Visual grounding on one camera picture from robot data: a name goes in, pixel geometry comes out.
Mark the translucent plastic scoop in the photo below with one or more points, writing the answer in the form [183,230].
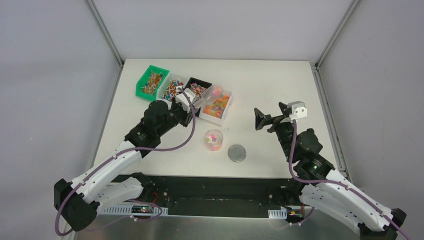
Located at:
[209,96]

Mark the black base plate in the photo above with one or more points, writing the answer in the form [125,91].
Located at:
[232,197]

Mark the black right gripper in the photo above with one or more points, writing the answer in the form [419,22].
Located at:
[261,120]

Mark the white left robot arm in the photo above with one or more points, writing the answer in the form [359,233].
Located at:
[78,202]

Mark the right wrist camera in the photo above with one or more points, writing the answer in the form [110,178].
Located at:
[296,110]

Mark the clear jar lid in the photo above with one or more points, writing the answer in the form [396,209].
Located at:
[237,153]

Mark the black swirl lollipop bin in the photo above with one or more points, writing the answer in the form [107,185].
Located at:
[197,86]

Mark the white lollipop bin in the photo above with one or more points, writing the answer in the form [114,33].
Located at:
[168,88]

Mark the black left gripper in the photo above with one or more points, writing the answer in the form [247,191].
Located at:
[185,112]

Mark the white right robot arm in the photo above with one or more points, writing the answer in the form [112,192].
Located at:
[318,184]

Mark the clear plastic jar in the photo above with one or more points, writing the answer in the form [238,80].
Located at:
[213,139]

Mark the white star candy bin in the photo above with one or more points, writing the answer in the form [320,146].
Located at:
[217,111]

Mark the green candy bin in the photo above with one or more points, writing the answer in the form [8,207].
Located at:
[148,85]

